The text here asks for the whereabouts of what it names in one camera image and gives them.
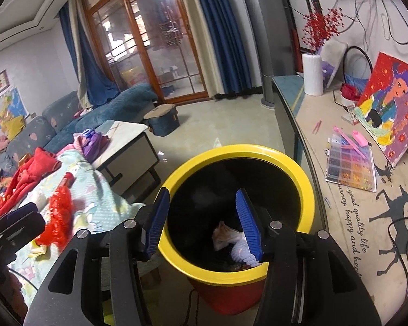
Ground red stool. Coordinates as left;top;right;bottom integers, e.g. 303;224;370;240
186;275;267;317

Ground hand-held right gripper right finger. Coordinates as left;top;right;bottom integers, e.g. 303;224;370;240
234;187;383;326

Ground white coffee table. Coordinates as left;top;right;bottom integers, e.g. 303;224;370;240
92;120;160;204

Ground purple cloth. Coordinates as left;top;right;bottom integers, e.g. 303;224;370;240
80;129;109;162

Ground pink plastic tool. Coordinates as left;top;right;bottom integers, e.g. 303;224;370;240
332;126;369;150

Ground blue curtain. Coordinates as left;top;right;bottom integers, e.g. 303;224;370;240
58;2;120;107
188;0;254;94

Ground white ribbed vase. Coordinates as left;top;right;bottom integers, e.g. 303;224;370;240
302;52;324;96

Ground wooden sliding glass door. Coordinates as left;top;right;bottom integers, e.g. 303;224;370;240
81;0;209;104

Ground small red flower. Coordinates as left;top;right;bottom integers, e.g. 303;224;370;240
340;83;359;101

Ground grey tower air conditioner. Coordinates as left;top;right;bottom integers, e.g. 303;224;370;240
236;0;298;109

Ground country map poster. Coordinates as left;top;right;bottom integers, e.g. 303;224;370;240
0;88;29;136

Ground pale yellow wrapper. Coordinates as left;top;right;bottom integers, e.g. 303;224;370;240
29;244;50;257

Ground blue basket with black handle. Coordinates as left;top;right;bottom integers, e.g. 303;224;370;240
342;46;375;96

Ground red blanket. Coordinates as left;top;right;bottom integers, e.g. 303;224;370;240
0;147;62;223

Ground blue stool with brown cushion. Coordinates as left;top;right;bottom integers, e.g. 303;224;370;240
143;104;180;137

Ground yellow pillow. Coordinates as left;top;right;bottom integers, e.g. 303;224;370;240
3;115;26;140

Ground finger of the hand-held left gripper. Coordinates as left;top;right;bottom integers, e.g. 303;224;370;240
0;211;47;262
6;203;39;227

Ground beige curtain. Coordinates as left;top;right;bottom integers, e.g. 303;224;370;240
68;0;94;109
175;0;218;97

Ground white pleated paper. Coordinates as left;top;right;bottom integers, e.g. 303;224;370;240
230;239;261;268

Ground television cabinet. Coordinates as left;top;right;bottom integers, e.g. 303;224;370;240
271;75;408;313

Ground red narrow cylinder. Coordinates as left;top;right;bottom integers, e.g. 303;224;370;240
291;29;301;73

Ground cartoon cat print blanket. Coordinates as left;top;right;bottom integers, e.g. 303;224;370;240
7;149;147;309

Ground red plastic bag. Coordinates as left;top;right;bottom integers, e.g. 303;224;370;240
37;189;75;247

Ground yellow-rimmed waste bin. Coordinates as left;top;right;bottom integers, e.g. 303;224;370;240
155;144;316;287

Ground green cushion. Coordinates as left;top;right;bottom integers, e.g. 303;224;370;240
102;297;116;326

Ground yellow and red carton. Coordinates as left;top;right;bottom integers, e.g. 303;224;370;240
120;68;147;87

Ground purple canvas picture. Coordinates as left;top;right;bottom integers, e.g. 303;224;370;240
320;41;349;90

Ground bead organiser box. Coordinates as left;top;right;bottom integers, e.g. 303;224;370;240
324;132;377;193

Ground blue sofa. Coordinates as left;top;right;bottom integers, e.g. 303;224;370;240
0;82;159;191

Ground colourful figure painting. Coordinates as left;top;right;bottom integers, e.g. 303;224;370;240
355;52;408;168

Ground red berry branches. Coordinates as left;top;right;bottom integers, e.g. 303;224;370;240
301;7;344;55

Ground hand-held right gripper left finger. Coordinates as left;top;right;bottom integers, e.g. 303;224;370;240
24;187;172;326

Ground deer print table mat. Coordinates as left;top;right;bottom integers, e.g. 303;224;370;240
294;90;408;299

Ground red tube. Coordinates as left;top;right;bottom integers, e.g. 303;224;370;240
56;173;75;188

